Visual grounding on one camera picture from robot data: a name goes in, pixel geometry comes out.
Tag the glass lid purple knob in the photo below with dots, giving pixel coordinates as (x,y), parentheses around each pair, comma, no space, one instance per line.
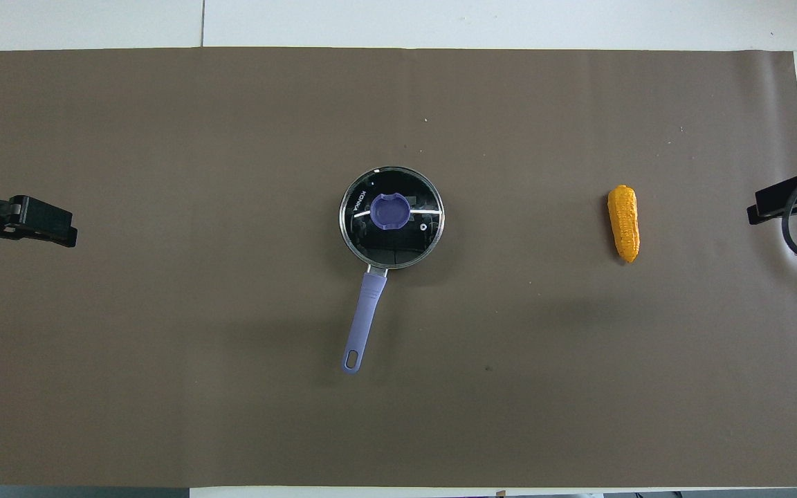
(412,242)

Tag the yellow toy corn cob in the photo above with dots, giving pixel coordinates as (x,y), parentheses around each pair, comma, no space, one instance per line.
(625,225)

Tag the brown table mat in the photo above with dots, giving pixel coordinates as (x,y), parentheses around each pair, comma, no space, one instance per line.
(232,387)

